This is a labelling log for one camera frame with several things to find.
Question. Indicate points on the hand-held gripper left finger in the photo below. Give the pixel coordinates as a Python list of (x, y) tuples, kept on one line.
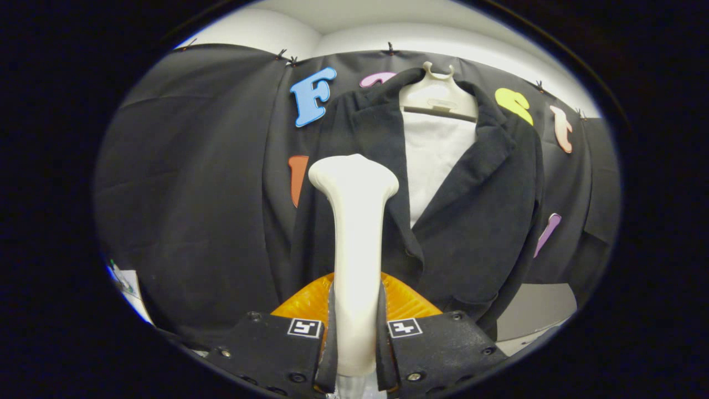
[(266, 349)]

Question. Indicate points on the black blazer jacket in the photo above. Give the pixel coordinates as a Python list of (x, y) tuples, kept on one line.
[(482, 221)]

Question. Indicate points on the black backdrop cloth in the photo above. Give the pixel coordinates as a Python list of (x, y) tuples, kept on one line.
[(194, 194)]

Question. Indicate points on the white shirt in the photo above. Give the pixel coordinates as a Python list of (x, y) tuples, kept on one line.
[(435, 155)]

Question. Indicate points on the grey cabinet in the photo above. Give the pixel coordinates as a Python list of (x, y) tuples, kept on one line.
[(534, 310)]

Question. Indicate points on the white garment steamer head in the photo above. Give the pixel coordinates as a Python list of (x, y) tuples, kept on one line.
[(357, 249)]

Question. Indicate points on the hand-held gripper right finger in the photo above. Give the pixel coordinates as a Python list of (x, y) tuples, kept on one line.
[(443, 349)]

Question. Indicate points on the cream clothes hanger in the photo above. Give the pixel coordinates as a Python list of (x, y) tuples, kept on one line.
[(437, 95)]

